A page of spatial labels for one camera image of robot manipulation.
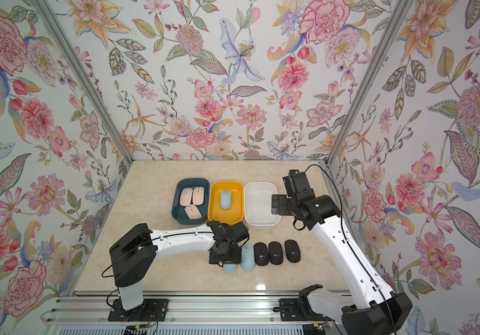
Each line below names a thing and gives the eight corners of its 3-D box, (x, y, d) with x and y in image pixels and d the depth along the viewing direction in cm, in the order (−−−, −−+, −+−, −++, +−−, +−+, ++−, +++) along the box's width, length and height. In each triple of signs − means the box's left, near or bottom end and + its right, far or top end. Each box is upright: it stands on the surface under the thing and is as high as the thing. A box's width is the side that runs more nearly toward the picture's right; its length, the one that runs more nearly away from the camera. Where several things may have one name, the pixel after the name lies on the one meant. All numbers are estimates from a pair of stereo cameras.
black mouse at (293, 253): (287, 262, 87) (288, 260, 84) (284, 242, 92) (285, 239, 90) (300, 262, 87) (301, 260, 84) (296, 242, 92) (298, 239, 90)
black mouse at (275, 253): (269, 264, 86) (270, 262, 84) (267, 244, 92) (268, 241, 89) (282, 264, 86) (284, 262, 84) (280, 244, 92) (281, 241, 89)
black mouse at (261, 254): (254, 265, 86) (255, 262, 84) (254, 245, 92) (254, 242, 89) (268, 265, 86) (268, 262, 84) (266, 245, 92) (267, 242, 89)
